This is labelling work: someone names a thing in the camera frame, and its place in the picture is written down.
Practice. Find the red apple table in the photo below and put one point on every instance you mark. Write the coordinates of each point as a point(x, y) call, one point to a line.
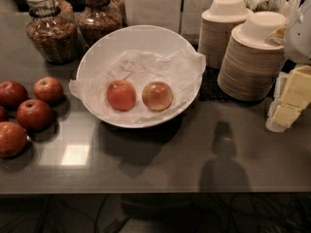
point(48, 89)
point(34, 115)

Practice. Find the red apple far left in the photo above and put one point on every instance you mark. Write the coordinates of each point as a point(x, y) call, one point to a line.
point(12, 94)

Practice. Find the white paper napkin liner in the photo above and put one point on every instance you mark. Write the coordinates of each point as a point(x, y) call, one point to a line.
point(182, 70)

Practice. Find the yellowish red apple in bowl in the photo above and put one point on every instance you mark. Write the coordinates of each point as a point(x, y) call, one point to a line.
point(157, 96)

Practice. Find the glass jar of granola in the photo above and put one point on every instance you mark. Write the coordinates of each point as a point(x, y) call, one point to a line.
point(54, 35)
point(98, 19)

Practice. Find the glass jar of granola left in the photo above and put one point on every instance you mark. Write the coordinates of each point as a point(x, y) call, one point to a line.
point(54, 35)

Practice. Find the front stack of paper bowls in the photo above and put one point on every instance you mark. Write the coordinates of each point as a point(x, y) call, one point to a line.
point(251, 65)

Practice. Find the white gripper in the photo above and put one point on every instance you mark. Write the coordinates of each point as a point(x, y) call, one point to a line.
point(299, 44)

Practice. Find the stack of paper bowls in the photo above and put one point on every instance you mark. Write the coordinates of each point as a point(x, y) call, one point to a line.
point(215, 28)
point(251, 65)

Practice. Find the red apple middle table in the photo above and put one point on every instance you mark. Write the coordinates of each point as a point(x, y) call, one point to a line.
point(34, 115)

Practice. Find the glass jar of granola right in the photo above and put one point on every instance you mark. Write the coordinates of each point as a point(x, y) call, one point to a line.
point(98, 19)

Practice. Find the large white bowl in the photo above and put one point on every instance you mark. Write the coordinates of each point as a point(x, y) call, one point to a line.
point(148, 38)

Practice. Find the red apple upper table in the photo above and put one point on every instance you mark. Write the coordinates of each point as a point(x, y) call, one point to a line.
point(48, 89)

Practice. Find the red apple lower left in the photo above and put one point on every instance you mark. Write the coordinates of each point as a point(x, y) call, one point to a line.
point(13, 139)

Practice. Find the rear stack of paper bowls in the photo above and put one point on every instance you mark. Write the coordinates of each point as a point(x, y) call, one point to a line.
point(215, 28)

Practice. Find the white paper sign left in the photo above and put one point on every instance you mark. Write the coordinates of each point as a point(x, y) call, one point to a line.
point(164, 13)

